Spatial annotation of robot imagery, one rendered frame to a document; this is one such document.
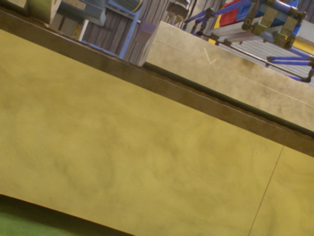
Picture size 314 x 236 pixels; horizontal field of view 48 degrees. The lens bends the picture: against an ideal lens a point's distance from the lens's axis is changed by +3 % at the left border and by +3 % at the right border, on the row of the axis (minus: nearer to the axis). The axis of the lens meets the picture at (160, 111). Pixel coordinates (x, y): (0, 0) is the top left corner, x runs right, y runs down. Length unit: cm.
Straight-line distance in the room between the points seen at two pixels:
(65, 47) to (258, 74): 86
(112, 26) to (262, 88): 1057
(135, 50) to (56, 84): 1053
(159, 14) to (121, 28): 140
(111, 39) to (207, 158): 1059
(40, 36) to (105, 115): 41
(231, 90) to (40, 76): 82
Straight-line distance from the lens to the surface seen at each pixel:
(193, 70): 155
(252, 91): 164
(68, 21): 322
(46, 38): 152
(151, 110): 151
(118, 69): 149
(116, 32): 1201
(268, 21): 158
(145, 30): 202
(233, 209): 170
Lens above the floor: 64
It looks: level
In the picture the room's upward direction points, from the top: 22 degrees clockwise
